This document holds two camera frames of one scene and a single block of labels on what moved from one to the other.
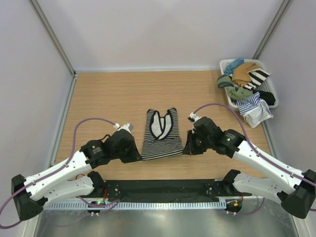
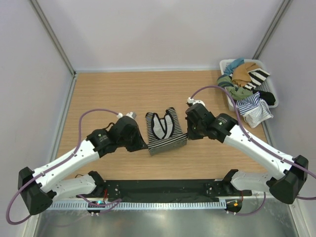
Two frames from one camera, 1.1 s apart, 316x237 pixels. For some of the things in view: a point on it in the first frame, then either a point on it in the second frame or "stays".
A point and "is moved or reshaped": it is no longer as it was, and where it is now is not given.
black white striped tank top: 161,138 is moved or reshaped
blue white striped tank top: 255,111 stays
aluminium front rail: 175,199 stays
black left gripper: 135,155 to 140,144
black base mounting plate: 169,188 stays
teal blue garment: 229,68 stays
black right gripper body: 200,144 to 195,131
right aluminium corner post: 283,8 stays
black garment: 268,97 stays
